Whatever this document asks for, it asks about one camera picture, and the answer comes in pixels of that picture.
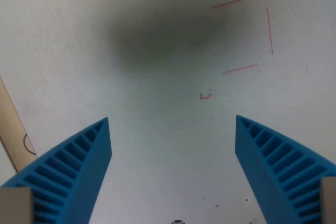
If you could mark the small dark round knob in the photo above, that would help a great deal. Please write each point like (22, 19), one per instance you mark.
(178, 221)

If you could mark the light wooden board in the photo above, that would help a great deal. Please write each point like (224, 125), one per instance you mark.
(13, 132)

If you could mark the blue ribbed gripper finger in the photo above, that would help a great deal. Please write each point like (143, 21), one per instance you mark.
(273, 171)
(78, 171)

